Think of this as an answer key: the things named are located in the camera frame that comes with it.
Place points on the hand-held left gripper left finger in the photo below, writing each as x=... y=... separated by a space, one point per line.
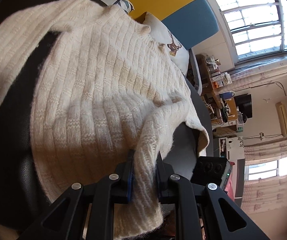
x=131 y=180

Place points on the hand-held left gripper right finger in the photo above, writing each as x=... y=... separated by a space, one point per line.
x=159 y=182

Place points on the cream knit sweater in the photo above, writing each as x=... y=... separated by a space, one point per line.
x=96 y=80

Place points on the pink ruffled cloth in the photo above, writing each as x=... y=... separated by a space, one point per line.
x=229 y=187

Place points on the small window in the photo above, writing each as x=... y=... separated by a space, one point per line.
x=266 y=168

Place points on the floral curtain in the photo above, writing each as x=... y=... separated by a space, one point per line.
x=266 y=72
x=266 y=195

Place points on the light wooden chair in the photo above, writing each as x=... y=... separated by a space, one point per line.
x=232 y=110

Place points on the black television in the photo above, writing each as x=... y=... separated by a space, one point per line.
x=244 y=105

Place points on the blue chair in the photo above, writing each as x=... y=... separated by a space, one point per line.
x=226 y=96

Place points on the wooden desk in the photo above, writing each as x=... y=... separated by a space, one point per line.
x=208 y=90

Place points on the box of papers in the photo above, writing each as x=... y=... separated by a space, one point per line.
x=224 y=78

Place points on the white kettle set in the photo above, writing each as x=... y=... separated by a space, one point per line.
x=212 y=63

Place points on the curved metal rod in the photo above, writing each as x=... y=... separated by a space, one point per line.
x=271 y=83

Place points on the white deer print pillow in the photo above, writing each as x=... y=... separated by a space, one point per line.
x=161 y=35

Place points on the large barred window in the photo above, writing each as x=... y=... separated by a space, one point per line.
x=256 y=22

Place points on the grey yellow blue sofa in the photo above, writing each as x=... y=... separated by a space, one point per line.
x=191 y=15

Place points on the wall air conditioner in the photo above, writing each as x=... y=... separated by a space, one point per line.
x=283 y=118

